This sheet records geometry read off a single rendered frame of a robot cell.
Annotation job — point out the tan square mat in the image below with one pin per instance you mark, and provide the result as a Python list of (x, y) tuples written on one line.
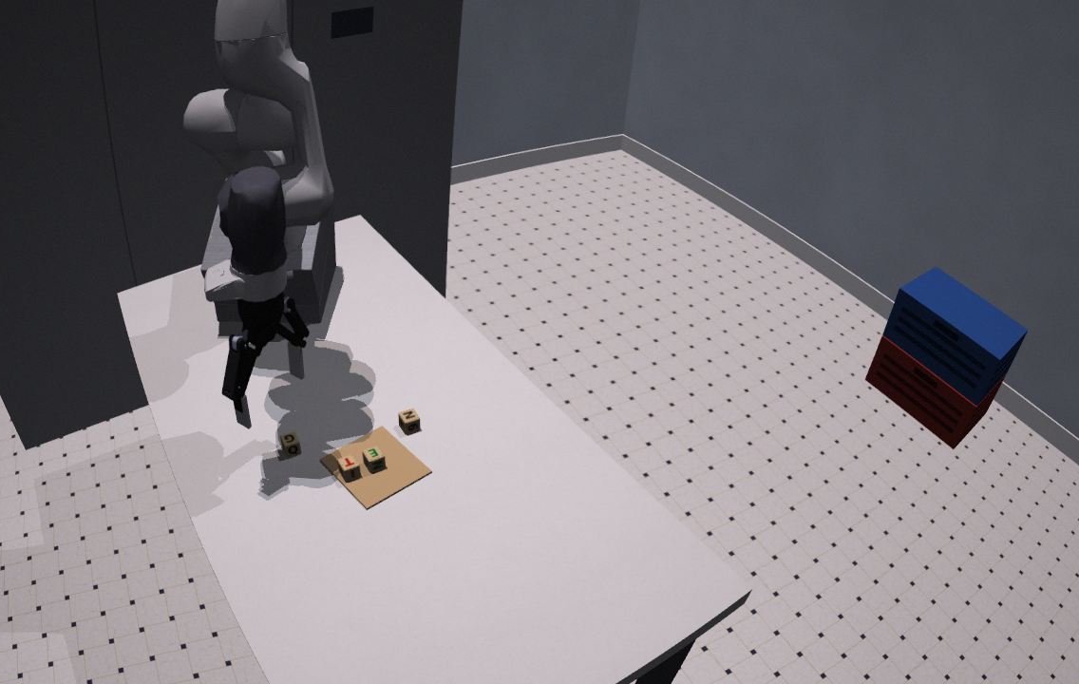
[(402, 468)]

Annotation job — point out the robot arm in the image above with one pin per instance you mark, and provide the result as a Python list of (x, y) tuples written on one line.
[(224, 121)]

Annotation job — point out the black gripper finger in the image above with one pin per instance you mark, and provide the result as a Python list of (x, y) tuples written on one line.
[(234, 387), (295, 343)]

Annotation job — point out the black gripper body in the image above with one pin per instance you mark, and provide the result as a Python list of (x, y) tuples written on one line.
[(253, 314)]

